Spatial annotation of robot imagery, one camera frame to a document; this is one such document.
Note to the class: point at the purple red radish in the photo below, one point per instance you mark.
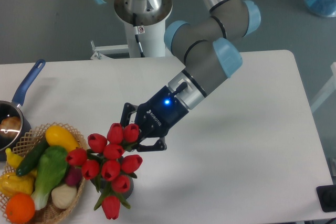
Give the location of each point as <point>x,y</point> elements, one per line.
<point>73,176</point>

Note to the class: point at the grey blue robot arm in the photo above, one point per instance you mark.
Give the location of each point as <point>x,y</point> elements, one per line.
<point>206,50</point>

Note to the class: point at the red tulip bouquet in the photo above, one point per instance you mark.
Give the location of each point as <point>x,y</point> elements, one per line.
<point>105,157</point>

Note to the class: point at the orange fruit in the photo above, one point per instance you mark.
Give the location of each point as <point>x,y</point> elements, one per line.
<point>20,208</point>

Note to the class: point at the yellow banana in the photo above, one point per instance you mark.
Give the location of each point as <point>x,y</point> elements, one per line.
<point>13,159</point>

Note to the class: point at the yellow bell pepper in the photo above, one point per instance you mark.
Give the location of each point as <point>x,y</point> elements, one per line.
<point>12,184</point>

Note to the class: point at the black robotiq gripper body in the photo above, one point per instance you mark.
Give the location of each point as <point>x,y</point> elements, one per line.
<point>160,113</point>

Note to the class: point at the yellow squash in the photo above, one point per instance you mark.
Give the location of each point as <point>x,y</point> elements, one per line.
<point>57,135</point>

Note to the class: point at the brown bread roll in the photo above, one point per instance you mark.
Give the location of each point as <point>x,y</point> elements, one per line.
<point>11,124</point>

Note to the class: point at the white garlic bulb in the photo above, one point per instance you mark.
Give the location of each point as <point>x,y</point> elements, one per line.
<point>63,195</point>

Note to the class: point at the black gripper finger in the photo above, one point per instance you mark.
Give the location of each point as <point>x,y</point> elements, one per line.
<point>159,145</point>
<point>128,111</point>

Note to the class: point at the blue handled saucepan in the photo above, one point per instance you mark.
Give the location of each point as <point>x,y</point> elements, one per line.
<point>13,108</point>

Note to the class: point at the black device at edge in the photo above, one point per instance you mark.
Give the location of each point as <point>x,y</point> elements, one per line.
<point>326,195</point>

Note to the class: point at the woven wicker basket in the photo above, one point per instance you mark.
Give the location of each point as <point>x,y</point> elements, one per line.
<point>50,214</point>

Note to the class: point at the dark grey ribbed vase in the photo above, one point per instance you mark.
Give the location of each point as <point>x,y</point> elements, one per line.
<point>99,182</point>

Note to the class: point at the white frame at right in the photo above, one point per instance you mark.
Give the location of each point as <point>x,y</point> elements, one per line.
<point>327,89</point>

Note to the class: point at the dark green cucumber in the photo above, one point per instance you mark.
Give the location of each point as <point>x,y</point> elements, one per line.
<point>31,160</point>

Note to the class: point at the green bok choy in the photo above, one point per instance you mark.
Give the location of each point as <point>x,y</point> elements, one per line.
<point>51,169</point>

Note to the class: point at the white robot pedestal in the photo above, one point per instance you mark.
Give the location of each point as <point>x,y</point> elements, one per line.
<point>144,23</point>

